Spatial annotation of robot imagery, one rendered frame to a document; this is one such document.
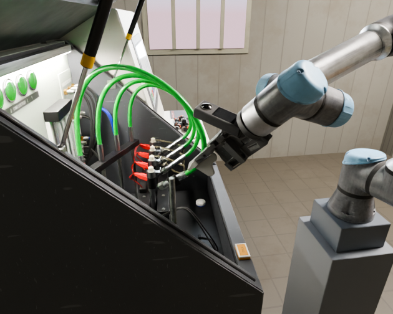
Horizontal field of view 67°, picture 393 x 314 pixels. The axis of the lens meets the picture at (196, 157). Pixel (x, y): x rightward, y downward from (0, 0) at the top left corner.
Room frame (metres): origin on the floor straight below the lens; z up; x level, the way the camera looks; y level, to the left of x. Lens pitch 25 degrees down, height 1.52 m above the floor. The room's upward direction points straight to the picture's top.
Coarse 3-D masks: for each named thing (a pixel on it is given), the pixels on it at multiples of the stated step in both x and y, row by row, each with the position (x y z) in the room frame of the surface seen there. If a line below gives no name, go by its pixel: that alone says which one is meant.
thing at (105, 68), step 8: (112, 64) 0.74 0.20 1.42; (120, 64) 0.73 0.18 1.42; (96, 72) 0.75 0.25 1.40; (136, 72) 0.72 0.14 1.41; (144, 72) 0.71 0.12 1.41; (88, 80) 0.76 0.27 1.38; (152, 80) 0.70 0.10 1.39; (160, 80) 0.70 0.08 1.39; (168, 88) 0.69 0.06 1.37; (80, 96) 0.77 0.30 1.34; (176, 96) 0.68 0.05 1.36; (80, 104) 0.78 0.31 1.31; (184, 104) 0.68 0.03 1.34; (192, 112) 0.67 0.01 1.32; (200, 128) 0.67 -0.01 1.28; (200, 136) 0.67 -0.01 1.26; (80, 144) 0.78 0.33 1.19; (80, 152) 0.78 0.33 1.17
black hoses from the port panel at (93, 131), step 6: (90, 90) 1.07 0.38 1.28; (84, 96) 0.98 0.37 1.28; (90, 96) 1.03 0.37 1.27; (96, 96) 1.07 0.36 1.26; (96, 102) 1.07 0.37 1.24; (90, 108) 0.99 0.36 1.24; (96, 108) 1.06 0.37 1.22; (90, 114) 0.98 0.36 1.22; (90, 120) 0.98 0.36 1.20; (90, 126) 0.98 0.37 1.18; (90, 132) 0.97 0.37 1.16; (90, 138) 0.97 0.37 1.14; (90, 144) 0.97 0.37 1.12; (96, 144) 1.03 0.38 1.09; (90, 150) 0.97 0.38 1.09; (84, 156) 1.03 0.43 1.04; (90, 156) 1.02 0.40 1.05
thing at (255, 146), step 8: (240, 112) 0.58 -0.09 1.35; (240, 120) 0.57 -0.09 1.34; (240, 128) 0.56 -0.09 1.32; (216, 136) 0.60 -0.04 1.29; (224, 136) 0.60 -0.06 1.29; (232, 136) 0.60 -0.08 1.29; (240, 136) 0.59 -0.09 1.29; (248, 136) 0.56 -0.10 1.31; (256, 136) 0.56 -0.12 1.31; (264, 136) 0.58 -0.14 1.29; (224, 144) 0.60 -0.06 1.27; (232, 144) 0.59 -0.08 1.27; (240, 144) 0.60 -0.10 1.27; (248, 144) 0.58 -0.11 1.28; (256, 144) 0.57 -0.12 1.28; (264, 144) 0.56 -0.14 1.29; (216, 152) 0.62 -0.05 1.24; (224, 152) 0.61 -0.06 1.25; (232, 152) 0.58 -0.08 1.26; (240, 152) 0.59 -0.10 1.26; (248, 152) 0.58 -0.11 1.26; (224, 160) 0.61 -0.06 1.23; (232, 160) 0.60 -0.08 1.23; (240, 160) 0.58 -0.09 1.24; (232, 168) 0.59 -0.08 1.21
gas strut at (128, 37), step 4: (140, 0) 1.12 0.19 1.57; (144, 0) 1.12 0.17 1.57; (140, 4) 1.12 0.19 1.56; (136, 8) 1.12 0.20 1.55; (140, 8) 1.12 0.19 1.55; (136, 12) 1.12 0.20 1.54; (136, 16) 1.11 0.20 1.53; (132, 20) 1.11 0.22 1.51; (136, 20) 1.12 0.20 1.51; (132, 24) 1.11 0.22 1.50; (132, 28) 1.11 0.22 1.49; (128, 32) 1.11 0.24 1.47; (132, 32) 1.11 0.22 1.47; (128, 36) 1.11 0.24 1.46; (128, 40) 1.11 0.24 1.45; (124, 48) 1.11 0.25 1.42; (120, 56) 1.11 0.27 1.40; (120, 60) 1.11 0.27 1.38; (116, 72) 1.10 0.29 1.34; (108, 80) 1.10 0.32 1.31; (112, 88) 1.10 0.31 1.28
